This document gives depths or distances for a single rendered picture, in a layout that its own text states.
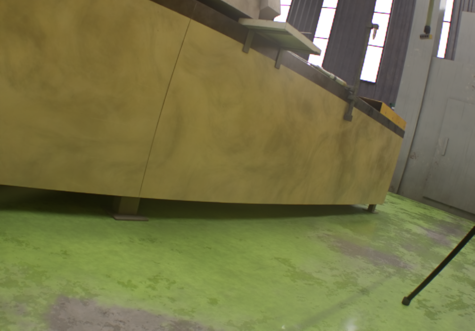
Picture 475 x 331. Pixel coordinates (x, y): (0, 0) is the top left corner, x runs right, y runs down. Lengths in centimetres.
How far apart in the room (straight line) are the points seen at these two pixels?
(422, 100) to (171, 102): 594
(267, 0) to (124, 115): 71
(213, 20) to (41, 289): 99
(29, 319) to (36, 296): 8
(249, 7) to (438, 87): 572
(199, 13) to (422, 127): 585
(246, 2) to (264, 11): 10
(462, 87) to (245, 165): 566
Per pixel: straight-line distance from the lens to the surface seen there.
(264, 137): 161
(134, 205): 132
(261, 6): 149
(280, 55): 159
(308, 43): 146
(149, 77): 117
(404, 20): 1164
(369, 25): 230
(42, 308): 73
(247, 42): 143
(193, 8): 126
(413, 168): 674
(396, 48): 1130
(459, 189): 653
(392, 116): 300
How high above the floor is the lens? 43
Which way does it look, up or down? 4 degrees down
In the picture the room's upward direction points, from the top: 16 degrees clockwise
